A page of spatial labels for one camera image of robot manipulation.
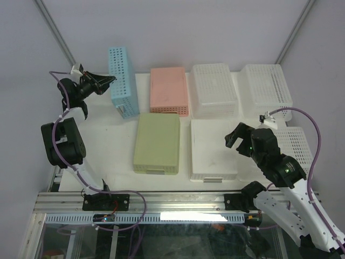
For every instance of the white perforated basket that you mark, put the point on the white perforated basket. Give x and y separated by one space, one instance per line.
212 92
262 88
291 141

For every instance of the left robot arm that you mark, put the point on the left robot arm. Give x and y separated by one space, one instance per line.
63 142

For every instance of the left aluminium frame post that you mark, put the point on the left aluminium frame post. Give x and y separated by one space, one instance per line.
49 21

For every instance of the grey slotted cable duct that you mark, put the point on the grey slotted cable duct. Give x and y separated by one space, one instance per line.
148 218

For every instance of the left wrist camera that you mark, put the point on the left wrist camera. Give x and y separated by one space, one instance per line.
77 70

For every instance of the blue basket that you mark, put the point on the blue basket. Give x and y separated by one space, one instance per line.
124 88

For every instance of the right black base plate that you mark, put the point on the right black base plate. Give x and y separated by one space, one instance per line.
234 201

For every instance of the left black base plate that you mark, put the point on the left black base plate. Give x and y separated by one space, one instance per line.
106 202

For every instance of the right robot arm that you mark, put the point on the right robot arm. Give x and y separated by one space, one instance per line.
309 227

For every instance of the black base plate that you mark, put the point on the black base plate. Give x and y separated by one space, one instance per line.
106 202
234 201

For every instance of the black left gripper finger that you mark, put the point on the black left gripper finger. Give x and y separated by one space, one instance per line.
102 87
99 79

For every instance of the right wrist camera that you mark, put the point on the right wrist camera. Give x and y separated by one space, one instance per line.
268 121

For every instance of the aluminium frame post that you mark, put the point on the aluminium frame post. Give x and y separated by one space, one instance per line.
49 21
295 31

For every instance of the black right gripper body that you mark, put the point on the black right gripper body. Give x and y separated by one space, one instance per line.
245 148

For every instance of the small white basket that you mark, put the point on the small white basket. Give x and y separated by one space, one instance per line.
211 160

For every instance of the yellow-green basket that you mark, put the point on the yellow-green basket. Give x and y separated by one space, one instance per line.
157 146

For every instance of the aluminium mounting rail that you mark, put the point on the aluminium mounting rail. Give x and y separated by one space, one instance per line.
151 202

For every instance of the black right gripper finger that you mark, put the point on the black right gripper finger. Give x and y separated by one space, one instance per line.
244 130
232 137

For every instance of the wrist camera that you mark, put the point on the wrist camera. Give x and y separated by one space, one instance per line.
268 121
77 70

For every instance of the pink basket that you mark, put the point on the pink basket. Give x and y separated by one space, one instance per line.
168 91

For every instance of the right aluminium frame post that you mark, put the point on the right aluminium frame post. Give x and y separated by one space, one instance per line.
295 31

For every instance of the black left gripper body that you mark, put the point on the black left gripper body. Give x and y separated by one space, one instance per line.
88 86

